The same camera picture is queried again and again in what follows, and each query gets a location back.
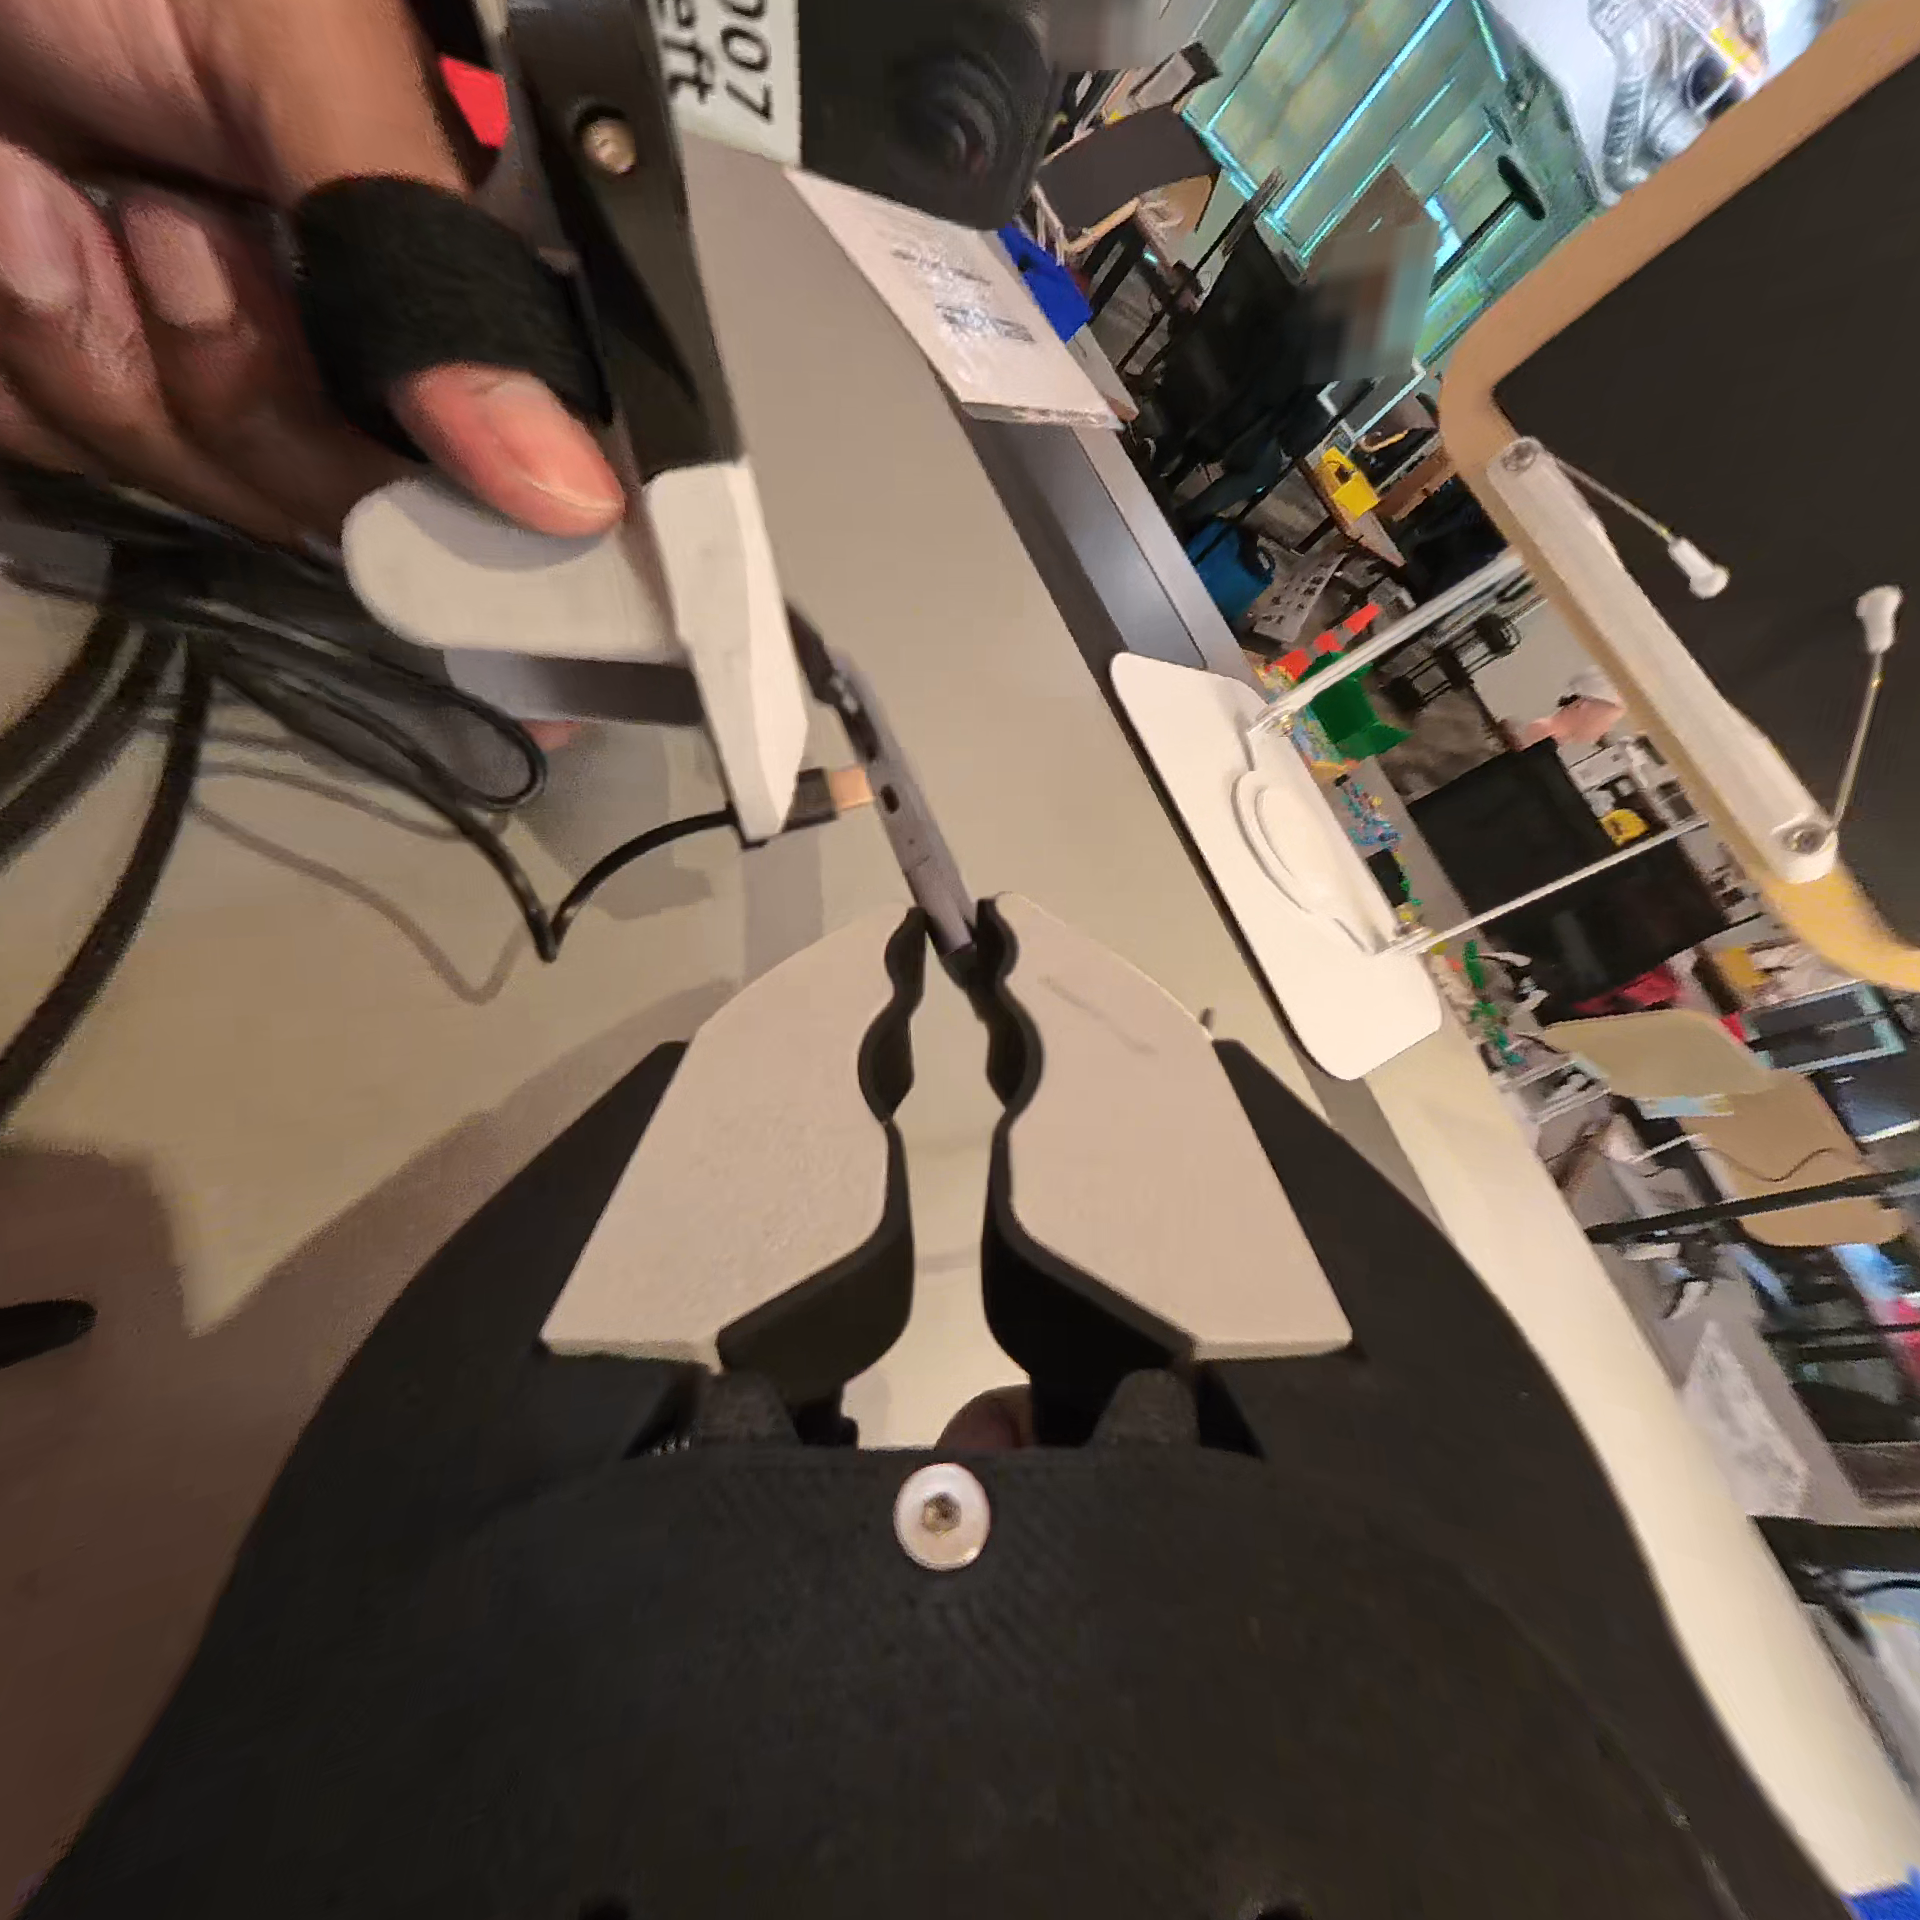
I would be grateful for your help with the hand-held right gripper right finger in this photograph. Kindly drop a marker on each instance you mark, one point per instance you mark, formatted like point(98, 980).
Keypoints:
point(1172, 1185)

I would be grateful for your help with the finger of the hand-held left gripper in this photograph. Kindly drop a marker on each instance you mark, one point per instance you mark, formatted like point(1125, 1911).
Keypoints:
point(827, 667)
point(735, 644)

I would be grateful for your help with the grey usb hub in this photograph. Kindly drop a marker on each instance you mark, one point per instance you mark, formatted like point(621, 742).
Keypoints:
point(922, 855)

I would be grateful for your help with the dark board with wooden edge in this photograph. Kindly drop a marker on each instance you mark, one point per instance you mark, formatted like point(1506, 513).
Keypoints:
point(1725, 375)

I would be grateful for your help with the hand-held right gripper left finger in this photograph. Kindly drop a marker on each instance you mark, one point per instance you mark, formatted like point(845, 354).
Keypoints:
point(735, 1185)

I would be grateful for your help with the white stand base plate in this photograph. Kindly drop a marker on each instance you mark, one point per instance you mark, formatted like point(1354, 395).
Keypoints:
point(1184, 751)

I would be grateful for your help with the green plastic bin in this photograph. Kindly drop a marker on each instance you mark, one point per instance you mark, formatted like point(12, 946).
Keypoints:
point(1359, 720)

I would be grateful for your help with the person's left hand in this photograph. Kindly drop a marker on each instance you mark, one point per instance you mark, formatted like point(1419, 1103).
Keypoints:
point(149, 225)

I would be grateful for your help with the white printed sheet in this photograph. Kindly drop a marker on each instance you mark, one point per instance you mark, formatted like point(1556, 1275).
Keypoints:
point(932, 299)

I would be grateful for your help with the pile of colourful toy bricks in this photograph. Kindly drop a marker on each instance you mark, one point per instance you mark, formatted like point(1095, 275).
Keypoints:
point(1366, 819)

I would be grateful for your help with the small blue plastic bin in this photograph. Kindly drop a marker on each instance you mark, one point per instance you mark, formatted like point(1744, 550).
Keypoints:
point(1050, 292)

